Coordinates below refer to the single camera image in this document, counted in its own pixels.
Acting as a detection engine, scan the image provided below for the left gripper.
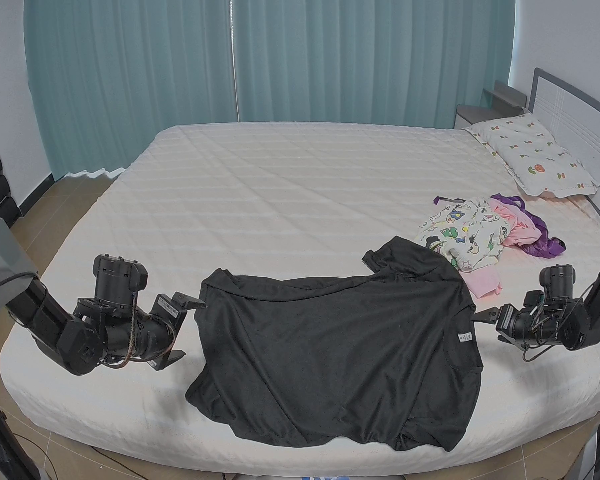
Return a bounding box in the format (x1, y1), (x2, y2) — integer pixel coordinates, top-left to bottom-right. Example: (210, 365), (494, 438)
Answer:
(101, 292), (208, 372)

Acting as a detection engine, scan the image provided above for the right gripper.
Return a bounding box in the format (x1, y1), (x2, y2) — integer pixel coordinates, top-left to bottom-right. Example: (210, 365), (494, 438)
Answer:
(496, 302), (538, 348)

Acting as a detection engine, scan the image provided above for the black T-shirt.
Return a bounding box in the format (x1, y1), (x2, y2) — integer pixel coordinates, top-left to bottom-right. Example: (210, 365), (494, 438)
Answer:
(185, 235), (483, 453)

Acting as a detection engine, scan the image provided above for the bed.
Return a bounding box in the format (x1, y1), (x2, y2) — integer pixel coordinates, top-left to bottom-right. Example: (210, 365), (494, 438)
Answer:
(0, 67), (600, 461)

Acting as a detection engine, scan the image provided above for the purple garment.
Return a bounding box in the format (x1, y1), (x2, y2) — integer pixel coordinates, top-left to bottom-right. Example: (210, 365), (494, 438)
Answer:
(490, 194), (567, 259)

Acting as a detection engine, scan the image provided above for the pink garment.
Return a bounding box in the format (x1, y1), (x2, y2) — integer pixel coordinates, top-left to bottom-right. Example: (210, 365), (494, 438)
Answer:
(457, 195), (538, 299)

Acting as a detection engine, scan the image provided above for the white printed pyjama top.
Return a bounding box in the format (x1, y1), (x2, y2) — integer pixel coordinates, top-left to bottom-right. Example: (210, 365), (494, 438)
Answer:
(414, 195), (512, 274)

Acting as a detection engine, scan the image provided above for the white printed pillow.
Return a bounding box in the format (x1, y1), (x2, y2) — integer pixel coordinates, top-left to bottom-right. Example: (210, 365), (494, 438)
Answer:
(464, 112), (600, 200)

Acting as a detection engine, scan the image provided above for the grey bedside table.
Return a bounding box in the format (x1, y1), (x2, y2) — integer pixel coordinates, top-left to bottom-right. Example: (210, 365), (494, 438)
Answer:
(455, 80), (526, 130)

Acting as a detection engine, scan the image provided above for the blue-green curtain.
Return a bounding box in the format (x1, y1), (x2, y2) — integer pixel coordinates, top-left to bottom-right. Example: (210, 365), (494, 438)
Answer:
(232, 0), (516, 130)
(25, 0), (241, 179)

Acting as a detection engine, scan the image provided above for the black cable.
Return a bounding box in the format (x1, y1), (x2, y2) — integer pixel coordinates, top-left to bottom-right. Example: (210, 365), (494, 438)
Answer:
(521, 343), (556, 364)

